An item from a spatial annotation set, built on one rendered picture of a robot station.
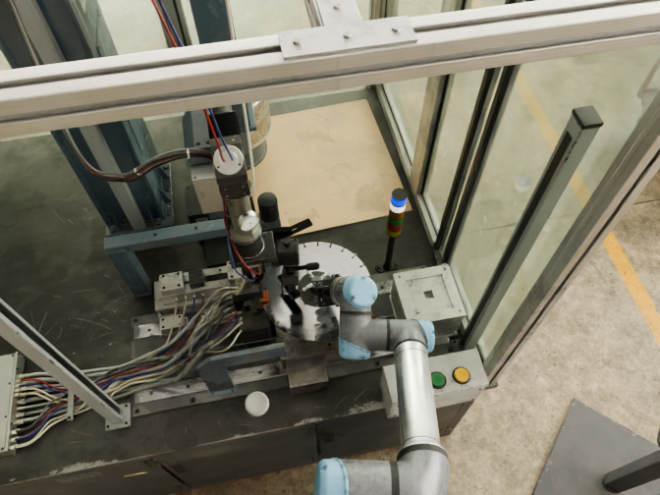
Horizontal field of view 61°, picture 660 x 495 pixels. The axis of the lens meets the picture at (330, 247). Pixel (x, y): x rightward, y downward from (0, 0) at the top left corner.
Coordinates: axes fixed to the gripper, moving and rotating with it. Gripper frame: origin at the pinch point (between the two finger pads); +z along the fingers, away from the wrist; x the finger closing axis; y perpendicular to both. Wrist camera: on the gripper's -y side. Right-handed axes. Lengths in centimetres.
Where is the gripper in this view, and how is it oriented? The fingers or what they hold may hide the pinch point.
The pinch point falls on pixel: (328, 290)
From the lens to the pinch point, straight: 160.9
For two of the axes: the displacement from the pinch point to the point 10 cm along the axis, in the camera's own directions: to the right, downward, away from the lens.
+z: -2.8, 0.8, 9.6
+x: 1.3, 9.9, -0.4
